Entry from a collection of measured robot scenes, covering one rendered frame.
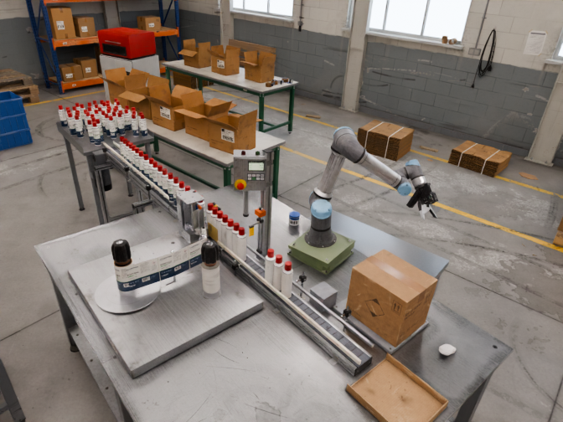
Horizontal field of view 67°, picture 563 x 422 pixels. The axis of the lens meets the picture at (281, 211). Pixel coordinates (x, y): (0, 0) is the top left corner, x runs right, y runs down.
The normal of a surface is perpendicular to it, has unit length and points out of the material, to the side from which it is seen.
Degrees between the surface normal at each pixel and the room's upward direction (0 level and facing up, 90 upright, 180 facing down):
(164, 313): 0
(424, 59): 90
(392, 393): 0
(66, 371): 0
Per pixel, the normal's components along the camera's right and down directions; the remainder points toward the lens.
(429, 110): -0.65, 0.36
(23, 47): 0.76, 0.36
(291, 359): 0.05, -0.86
